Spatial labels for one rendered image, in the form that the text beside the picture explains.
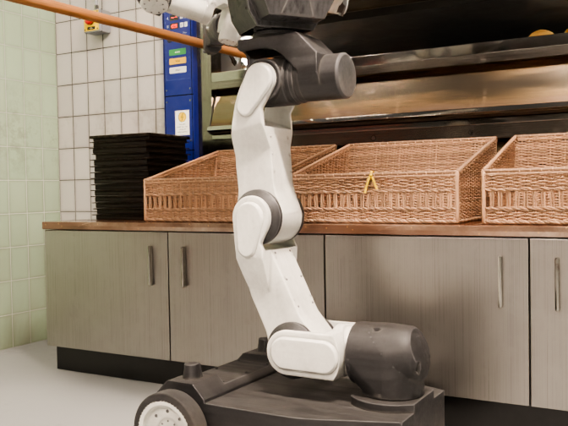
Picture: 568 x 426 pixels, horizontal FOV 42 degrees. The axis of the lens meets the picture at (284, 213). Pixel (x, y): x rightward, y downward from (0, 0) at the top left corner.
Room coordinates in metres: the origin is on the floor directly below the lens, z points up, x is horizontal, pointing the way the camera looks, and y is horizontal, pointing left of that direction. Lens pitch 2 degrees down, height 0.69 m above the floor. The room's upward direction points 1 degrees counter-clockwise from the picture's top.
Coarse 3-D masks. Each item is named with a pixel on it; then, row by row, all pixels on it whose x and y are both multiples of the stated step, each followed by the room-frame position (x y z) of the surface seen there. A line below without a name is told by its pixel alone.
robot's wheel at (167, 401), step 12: (156, 396) 1.77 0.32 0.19; (168, 396) 1.76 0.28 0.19; (180, 396) 1.76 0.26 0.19; (144, 408) 1.79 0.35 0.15; (156, 408) 1.80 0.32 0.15; (168, 408) 1.78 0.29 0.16; (180, 408) 1.74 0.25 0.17; (192, 408) 1.74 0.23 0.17; (144, 420) 1.80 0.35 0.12; (156, 420) 1.80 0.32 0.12; (168, 420) 1.78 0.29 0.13; (180, 420) 1.76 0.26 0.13; (192, 420) 1.72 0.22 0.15; (204, 420) 1.75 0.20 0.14
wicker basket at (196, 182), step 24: (192, 168) 2.89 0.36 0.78; (216, 168) 3.03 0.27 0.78; (144, 192) 2.64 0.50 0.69; (168, 192) 2.59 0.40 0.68; (192, 192) 2.54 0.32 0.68; (216, 192) 2.49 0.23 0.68; (144, 216) 2.65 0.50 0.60; (168, 216) 2.59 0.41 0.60; (192, 216) 2.54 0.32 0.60; (216, 216) 2.49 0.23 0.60
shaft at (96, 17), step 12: (12, 0) 1.85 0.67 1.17; (24, 0) 1.88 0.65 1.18; (36, 0) 1.91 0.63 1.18; (48, 0) 1.95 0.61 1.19; (60, 12) 1.99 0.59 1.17; (72, 12) 2.02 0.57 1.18; (84, 12) 2.05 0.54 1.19; (96, 12) 2.10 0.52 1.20; (108, 24) 2.14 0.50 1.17; (120, 24) 2.18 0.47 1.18; (132, 24) 2.22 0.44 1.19; (156, 36) 2.33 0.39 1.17; (168, 36) 2.37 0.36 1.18; (180, 36) 2.42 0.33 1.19; (228, 48) 2.65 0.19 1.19
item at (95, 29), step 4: (100, 8) 3.32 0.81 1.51; (100, 12) 3.31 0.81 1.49; (104, 12) 3.34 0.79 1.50; (108, 12) 3.36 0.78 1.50; (84, 20) 3.35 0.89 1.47; (84, 24) 3.35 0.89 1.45; (92, 24) 3.33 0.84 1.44; (96, 24) 3.32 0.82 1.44; (100, 24) 3.31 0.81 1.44; (84, 28) 3.36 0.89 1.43; (88, 28) 3.34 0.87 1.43; (92, 28) 3.33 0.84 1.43; (96, 28) 3.31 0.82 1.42; (100, 28) 3.31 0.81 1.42; (104, 28) 3.34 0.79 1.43; (108, 28) 3.36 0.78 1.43; (84, 32) 3.36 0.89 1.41; (88, 32) 3.35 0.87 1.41; (92, 32) 3.35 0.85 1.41; (96, 32) 3.35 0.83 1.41; (100, 32) 3.35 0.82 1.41; (104, 32) 3.35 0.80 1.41; (108, 32) 3.36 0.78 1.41
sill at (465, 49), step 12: (540, 36) 2.44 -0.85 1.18; (552, 36) 2.42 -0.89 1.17; (564, 36) 2.40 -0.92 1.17; (432, 48) 2.62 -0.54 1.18; (444, 48) 2.60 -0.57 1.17; (456, 48) 2.58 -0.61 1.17; (468, 48) 2.56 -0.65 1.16; (480, 48) 2.54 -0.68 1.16; (492, 48) 2.52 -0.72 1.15; (504, 48) 2.50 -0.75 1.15; (516, 48) 2.48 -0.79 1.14; (528, 48) 2.46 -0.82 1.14; (360, 60) 2.76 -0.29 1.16; (372, 60) 2.74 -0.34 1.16; (384, 60) 2.71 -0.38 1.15; (396, 60) 2.69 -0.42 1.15; (408, 60) 2.67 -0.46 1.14; (228, 72) 3.05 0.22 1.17; (240, 72) 3.03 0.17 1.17
